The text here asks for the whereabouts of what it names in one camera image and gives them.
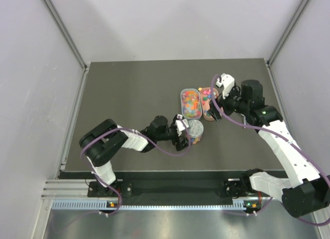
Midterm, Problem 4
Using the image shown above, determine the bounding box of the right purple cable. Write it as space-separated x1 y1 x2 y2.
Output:
210 74 330 227

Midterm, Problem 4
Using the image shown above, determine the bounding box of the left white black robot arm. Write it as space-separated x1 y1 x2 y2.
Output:
79 114 192 196

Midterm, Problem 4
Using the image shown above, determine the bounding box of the clear round jar lid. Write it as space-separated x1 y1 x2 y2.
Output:
188 119 204 138

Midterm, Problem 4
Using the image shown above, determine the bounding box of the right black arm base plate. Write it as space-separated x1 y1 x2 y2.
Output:
223 179 268 198

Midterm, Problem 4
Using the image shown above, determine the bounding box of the clear plastic jar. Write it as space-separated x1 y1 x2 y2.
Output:
188 119 204 144

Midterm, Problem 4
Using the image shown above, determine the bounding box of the blue tray of translucent candies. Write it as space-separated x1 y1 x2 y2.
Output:
180 89 202 120

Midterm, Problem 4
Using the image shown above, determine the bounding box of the slotted grey cable duct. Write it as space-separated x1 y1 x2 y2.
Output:
52 199 261 211

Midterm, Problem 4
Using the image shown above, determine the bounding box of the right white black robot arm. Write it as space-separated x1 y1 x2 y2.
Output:
208 74 329 218

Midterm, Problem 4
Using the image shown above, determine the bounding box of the left aluminium corner post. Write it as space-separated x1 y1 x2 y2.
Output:
42 0 88 71

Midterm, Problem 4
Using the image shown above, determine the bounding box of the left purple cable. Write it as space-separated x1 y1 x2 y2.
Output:
51 117 193 224

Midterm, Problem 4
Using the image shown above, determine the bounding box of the aluminium corner post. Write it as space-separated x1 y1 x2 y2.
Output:
42 0 88 71
266 0 311 68

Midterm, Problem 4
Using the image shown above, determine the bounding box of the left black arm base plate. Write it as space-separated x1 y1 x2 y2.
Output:
87 181 133 198

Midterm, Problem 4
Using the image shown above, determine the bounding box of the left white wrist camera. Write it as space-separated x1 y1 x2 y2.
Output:
174 114 189 136

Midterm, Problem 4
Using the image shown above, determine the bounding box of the aluminium front frame rail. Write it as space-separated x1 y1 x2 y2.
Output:
40 179 323 200

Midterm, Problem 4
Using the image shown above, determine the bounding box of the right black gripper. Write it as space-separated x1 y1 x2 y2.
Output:
207 85 250 122

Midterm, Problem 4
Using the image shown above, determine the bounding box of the right aluminium corner post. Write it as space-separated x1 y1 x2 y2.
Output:
266 0 311 68

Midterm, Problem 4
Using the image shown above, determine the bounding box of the purple cable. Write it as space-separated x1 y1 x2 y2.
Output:
210 74 330 227
51 117 193 224

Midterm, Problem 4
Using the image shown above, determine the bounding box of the pink tray of opaque candies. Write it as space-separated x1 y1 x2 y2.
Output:
199 87 215 121

